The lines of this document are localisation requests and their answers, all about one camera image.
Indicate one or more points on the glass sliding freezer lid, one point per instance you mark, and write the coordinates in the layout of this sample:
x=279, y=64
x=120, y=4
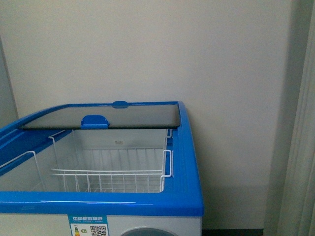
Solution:
x=108, y=117

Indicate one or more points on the white wire freezer basket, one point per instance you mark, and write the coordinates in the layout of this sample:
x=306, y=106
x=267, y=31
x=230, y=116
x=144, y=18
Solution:
x=113, y=161

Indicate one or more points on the white vertical blind curtain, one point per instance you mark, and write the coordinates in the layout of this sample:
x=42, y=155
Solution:
x=290, y=209

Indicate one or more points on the white chest freezer blue rim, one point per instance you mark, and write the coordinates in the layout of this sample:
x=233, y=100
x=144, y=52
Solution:
x=176, y=211

